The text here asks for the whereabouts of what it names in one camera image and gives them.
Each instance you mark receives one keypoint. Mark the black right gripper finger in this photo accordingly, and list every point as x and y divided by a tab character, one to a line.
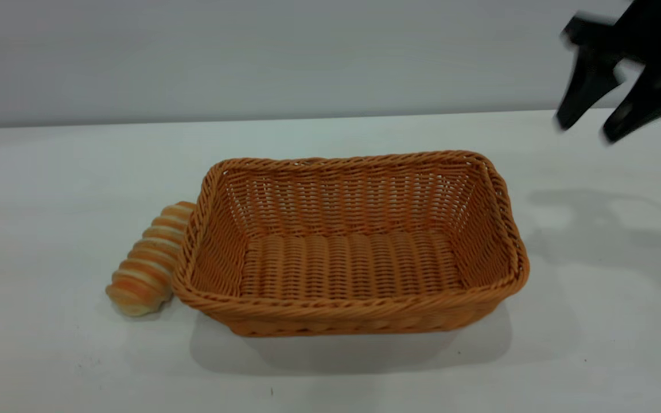
586	86
643	106

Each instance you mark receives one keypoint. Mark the orange woven wicker basket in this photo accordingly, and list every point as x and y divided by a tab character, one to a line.
353	269

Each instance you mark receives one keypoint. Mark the striped spiral bread roll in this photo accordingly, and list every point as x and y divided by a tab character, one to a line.
147	269

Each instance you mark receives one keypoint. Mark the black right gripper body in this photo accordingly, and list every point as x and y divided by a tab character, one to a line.
657	28

